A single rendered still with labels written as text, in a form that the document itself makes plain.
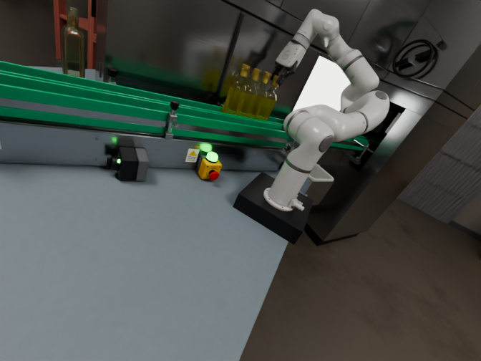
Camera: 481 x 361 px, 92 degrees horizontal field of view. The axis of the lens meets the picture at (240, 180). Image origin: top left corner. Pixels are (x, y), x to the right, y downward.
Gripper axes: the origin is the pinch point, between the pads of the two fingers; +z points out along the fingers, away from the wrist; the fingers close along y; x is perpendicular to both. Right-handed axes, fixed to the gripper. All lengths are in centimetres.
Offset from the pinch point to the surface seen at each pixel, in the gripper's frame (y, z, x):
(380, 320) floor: 84, 85, 128
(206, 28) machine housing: -14.5, 1.0, -32.1
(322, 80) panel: -12.7, -15.5, 38.5
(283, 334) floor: 66, 106, 52
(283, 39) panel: -11.9, -15.5, 0.4
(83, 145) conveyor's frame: 16, 50, -61
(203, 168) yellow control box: 22, 43, -23
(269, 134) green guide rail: 13.8, 20.9, 2.8
